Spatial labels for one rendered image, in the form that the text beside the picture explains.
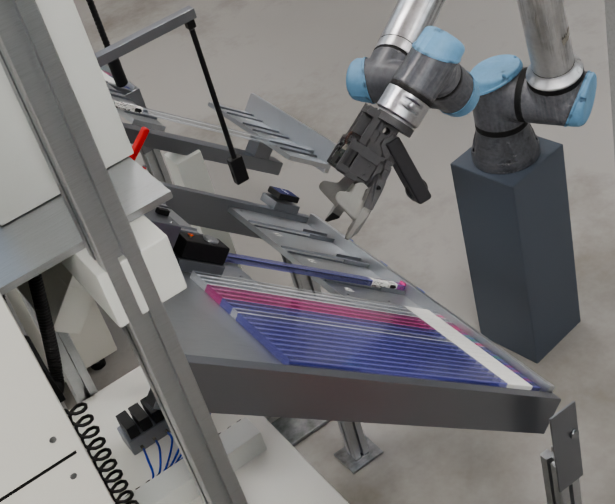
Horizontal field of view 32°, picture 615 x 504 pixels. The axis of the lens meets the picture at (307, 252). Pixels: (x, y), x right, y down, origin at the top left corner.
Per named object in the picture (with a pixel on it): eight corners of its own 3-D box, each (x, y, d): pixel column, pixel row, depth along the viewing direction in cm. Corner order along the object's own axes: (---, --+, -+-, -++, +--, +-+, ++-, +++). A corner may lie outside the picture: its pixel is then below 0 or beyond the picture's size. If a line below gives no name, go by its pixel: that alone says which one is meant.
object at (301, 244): (301, 234, 214) (307, 219, 213) (537, 412, 166) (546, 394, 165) (224, 218, 201) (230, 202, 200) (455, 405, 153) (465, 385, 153)
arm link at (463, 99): (427, 73, 189) (402, 50, 179) (488, 77, 183) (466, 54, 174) (417, 116, 188) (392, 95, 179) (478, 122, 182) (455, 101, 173)
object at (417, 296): (301, 247, 215) (315, 214, 213) (535, 427, 167) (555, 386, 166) (296, 246, 214) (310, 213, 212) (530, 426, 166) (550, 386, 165)
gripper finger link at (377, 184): (351, 212, 170) (367, 169, 174) (361, 218, 170) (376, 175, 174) (367, 202, 166) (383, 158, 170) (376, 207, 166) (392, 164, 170)
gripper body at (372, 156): (323, 164, 175) (363, 100, 174) (367, 191, 178) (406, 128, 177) (333, 171, 168) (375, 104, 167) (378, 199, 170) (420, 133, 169)
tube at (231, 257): (398, 288, 192) (400, 282, 191) (403, 291, 191) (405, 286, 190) (157, 247, 159) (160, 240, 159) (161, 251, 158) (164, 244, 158)
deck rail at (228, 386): (535, 427, 167) (552, 392, 166) (544, 434, 166) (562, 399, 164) (144, 400, 121) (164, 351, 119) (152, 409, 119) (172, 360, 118)
